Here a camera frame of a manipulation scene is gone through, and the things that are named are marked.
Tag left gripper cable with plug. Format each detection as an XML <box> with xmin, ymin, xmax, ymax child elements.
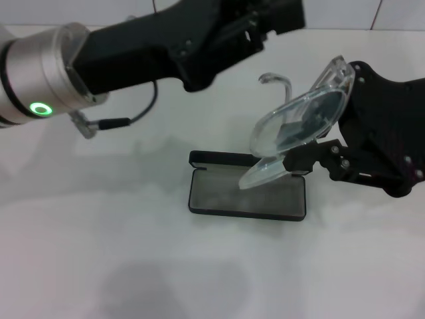
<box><xmin>69</xmin><ymin>79</ymin><xmax>159</xmax><ymax>140</ymax></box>

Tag black glasses case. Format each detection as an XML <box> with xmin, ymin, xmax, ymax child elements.
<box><xmin>187</xmin><ymin>150</ymin><xmax>307</xmax><ymax>223</ymax></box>

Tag clear white glasses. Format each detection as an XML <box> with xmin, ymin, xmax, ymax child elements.
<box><xmin>238</xmin><ymin>54</ymin><xmax>356</xmax><ymax>191</ymax></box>

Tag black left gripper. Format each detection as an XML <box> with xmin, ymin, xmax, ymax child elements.
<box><xmin>73</xmin><ymin>0</ymin><xmax>266</xmax><ymax>96</ymax></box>

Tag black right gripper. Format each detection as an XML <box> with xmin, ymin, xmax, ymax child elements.
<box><xmin>280</xmin><ymin>60</ymin><xmax>425</xmax><ymax>199</ymax></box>

